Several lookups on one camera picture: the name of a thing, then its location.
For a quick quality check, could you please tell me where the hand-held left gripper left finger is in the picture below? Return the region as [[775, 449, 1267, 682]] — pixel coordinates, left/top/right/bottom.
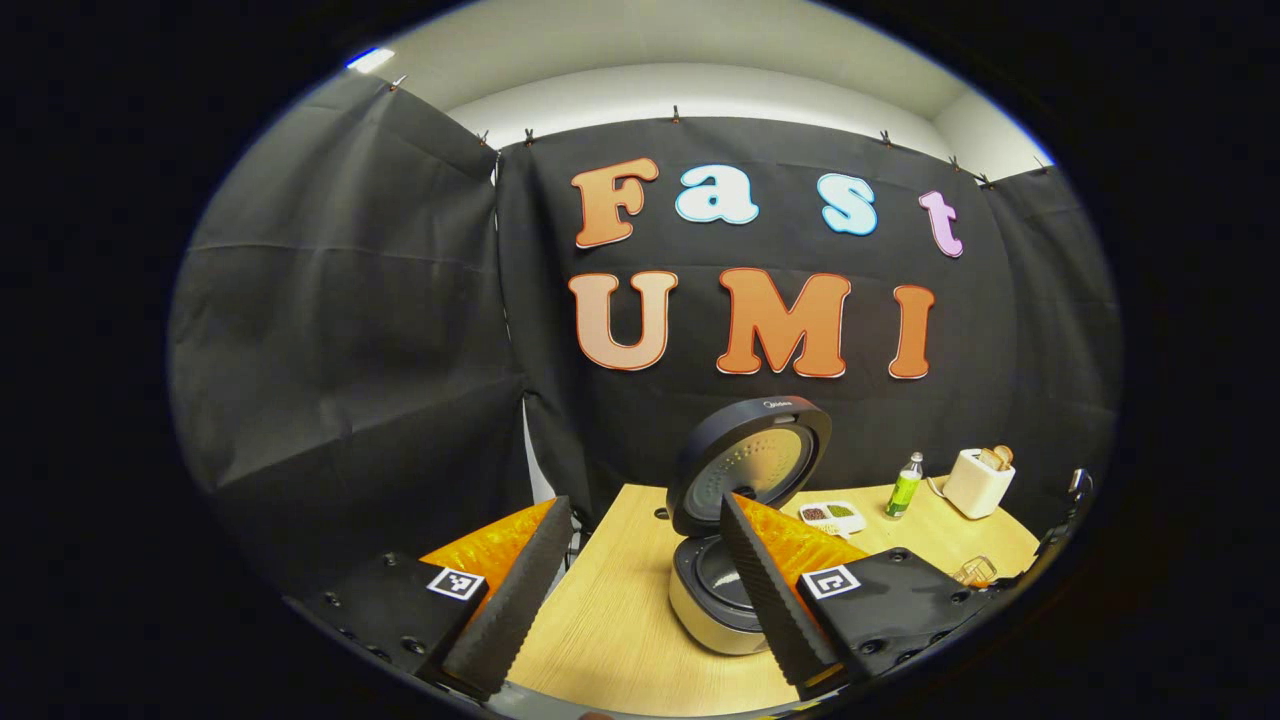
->
[[283, 497, 574, 701]]

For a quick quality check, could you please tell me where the green drink bottle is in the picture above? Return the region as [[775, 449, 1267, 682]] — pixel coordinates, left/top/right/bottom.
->
[[884, 451, 924, 521]]

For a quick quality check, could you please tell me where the black backdrop cloth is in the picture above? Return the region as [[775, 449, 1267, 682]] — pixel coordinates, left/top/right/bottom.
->
[[168, 70, 1121, 601]]

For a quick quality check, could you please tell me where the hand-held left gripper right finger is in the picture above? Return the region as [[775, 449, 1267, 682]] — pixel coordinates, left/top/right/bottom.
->
[[720, 492, 1001, 701]]

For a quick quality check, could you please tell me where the dark grey rice cooker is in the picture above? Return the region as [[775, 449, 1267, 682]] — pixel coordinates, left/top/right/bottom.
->
[[665, 395, 833, 657]]

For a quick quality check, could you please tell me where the white divided bean dish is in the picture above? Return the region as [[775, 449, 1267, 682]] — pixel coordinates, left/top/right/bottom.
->
[[797, 500, 867, 536]]

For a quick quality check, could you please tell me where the white toaster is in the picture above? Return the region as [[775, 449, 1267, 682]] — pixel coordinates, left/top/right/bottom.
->
[[941, 445, 1017, 520]]

